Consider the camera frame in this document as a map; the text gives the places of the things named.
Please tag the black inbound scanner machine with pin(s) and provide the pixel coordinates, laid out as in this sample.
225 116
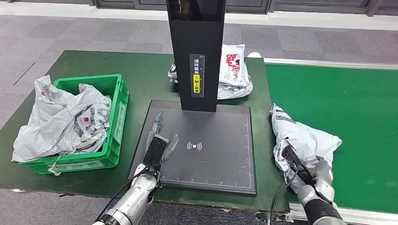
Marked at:
217 161

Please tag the small white parcel black marks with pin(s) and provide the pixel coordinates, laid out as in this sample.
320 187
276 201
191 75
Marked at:
172 74

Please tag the plain grey parcel bag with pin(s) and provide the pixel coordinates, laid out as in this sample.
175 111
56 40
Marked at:
93 141

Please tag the green plastic crate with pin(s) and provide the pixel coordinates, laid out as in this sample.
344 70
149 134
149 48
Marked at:
118 124

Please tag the metal conveyor bracket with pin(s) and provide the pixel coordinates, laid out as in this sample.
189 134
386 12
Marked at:
264 219

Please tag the white round conveyor cap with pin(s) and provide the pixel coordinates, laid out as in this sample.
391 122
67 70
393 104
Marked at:
255 55

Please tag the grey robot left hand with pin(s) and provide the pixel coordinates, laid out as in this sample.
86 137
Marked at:
170 147

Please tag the white parcel with red print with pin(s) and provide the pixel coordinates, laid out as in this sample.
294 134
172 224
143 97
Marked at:
233 63

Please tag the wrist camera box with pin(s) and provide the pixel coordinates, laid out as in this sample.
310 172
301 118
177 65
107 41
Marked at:
297 164
155 149

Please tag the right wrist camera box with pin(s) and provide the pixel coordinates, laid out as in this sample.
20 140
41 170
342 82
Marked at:
297 164

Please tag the grey parcel with black stripes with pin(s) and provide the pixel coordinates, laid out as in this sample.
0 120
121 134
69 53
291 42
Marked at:
307 139

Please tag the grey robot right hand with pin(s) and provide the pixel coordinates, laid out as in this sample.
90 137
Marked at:
323 174

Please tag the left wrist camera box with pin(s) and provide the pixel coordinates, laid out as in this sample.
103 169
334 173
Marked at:
155 149

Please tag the green conveyor belt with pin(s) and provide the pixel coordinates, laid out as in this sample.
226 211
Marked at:
357 102

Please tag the grey window frame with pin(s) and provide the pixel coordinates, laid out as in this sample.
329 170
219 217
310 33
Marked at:
248 4

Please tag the large grey parcel red logo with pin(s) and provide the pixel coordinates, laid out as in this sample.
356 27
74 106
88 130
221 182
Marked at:
53 124

